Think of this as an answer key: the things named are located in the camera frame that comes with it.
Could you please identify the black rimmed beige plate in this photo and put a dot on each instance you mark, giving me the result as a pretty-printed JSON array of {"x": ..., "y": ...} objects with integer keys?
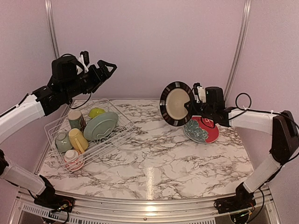
[{"x": 172, "y": 101}]

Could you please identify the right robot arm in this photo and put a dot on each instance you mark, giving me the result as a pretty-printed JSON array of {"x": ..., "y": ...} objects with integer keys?
[{"x": 280, "y": 125}]

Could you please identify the pink white small bowl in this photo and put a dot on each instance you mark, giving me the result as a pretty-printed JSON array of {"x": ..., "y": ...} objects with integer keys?
[{"x": 74, "y": 160}]

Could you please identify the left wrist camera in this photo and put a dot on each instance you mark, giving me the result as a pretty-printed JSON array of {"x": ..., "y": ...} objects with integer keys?
[{"x": 84, "y": 59}]

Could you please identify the right aluminium frame post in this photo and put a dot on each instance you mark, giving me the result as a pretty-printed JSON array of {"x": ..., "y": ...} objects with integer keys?
[{"x": 239, "y": 47}]

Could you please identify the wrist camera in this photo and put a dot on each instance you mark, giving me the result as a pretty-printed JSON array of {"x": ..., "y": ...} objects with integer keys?
[
  {"x": 84, "y": 59},
  {"x": 199, "y": 92}
]

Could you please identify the front aluminium rail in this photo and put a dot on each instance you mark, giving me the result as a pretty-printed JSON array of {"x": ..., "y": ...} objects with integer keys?
[{"x": 100, "y": 210}]

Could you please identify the left aluminium frame post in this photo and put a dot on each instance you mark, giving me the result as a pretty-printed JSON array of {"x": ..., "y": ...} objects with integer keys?
[{"x": 51, "y": 26}]

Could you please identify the green patterned tall mug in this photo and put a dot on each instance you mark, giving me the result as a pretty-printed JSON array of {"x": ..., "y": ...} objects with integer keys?
[{"x": 76, "y": 120}]

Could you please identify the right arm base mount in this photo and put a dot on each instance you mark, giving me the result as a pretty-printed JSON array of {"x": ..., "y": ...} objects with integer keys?
[{"x": 240, "y": 206}]

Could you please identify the white wire dish rack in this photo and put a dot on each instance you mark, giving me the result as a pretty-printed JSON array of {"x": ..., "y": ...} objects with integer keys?
[{"x": 121, "y": 134}]

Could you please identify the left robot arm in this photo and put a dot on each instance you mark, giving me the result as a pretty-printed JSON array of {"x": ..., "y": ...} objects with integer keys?
[{"x": 71, "y": 76}]

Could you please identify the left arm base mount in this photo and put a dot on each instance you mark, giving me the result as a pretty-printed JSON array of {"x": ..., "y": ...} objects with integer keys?
[{"x": 57, "y": 203}]

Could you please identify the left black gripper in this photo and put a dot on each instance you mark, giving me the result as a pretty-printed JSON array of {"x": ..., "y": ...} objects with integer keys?
[{"x": 99, "y": 79}]

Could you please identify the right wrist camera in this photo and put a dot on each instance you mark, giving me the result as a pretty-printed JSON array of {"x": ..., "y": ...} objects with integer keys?
[{"x": 199, "y": 92}]

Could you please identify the yellow mug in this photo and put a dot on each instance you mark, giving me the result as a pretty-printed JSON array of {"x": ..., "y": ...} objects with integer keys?
[{"x": 77, "y": 140}]

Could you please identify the light green flower plate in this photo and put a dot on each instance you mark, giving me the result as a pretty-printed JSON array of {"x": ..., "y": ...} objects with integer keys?
[{"x": 100, "y": 126}]

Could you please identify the lime green bowl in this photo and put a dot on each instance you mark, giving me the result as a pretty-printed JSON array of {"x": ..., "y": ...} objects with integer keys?
[{"x": 94, "y": 112}]

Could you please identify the pale green cup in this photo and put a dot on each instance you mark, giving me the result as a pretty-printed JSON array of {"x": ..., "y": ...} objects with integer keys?
[{"x": 62, "y": 142}]

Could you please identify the aluminium frame post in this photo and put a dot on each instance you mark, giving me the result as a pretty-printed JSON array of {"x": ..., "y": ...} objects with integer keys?
[
  {"x": 239, "y": 47},
  {"x": 51, "y": 26}
]

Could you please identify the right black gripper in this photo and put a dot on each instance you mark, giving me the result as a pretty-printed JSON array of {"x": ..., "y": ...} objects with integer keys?
[{"x": 190, "y": 108}]

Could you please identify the red teal floral plate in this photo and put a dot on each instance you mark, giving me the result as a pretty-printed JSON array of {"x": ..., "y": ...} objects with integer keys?
[{"x": 201, "y": 130}]

